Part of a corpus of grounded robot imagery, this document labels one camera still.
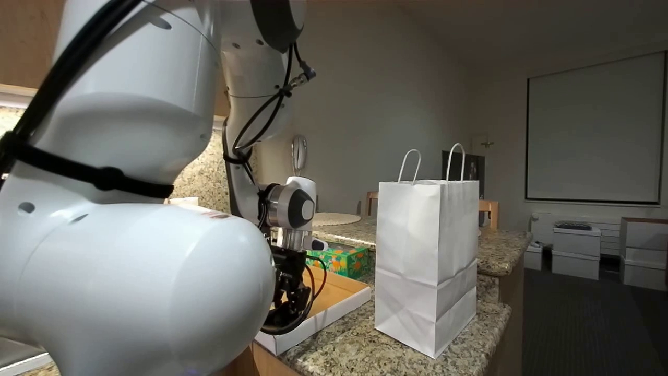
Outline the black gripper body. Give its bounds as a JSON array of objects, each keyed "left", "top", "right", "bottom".
[{"left": 268, "top": 246, "right": 311, "bottom": 288}]

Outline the white paper bag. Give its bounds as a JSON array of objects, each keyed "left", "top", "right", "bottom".
[{"left": 374, "top": 142, "right": 481, "bottom": 362}]

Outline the white shallow tray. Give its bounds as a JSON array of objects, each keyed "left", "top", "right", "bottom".
[{"left": 252, "top": 261, "right": 374, "bottom": 357}]

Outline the green patterned tissue box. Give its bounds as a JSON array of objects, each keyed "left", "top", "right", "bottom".
[{"left": 304, "top": 244, "right": 371, "bottom": 283}]

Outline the black flat screen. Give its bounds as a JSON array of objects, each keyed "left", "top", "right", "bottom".
[{"left": 441, "top": 149, "right": 486, "bottom": 201}]

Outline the small white storage box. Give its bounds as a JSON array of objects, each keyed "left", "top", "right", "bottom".
[{"left": 522, "top": 239, "right": 547, "bottom": 271}]

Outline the white projector screen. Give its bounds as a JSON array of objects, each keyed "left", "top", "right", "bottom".
[{"left": 524, "top": 51, "right": 668, "bottom": 207}]

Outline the white drawer cabinet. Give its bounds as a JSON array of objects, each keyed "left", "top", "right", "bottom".
[{"left": 619, "top": 216, "right": 668, "bottom": 292}]

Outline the wooden wall cabinet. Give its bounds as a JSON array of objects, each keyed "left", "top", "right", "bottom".
[{"left": 0, "top": 0, "right": 231, "bottom": 118}]

